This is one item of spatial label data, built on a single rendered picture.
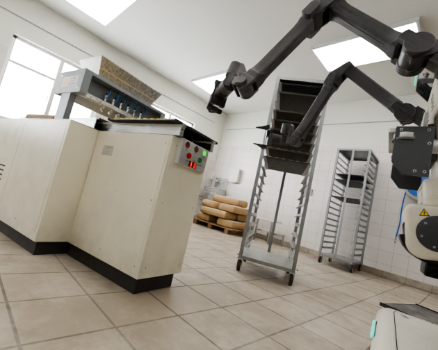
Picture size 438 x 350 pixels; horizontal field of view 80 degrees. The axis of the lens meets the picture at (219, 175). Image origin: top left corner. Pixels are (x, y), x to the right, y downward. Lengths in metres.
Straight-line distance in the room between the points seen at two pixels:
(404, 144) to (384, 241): 3.99
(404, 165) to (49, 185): 1.76
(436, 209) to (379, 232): 3.98
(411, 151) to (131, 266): 1.28
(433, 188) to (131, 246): 1.28
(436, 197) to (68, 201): 1.82
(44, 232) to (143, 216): 0.69
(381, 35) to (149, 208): 1.18
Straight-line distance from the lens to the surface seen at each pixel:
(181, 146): 1.40
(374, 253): 4.98
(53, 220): 1.89
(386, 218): 4.97
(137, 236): 1.44
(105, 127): 1.91
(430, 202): 1.01
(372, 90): 1.47
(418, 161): 1.01
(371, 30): 1.09
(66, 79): 2.11
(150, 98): 2.28
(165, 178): 1.38
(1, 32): 5.40
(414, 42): 1.01
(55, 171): 1.83
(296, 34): 1.12
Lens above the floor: 0.54
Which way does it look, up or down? 6 degrees up
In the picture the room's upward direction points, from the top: 13 degrees clockwise
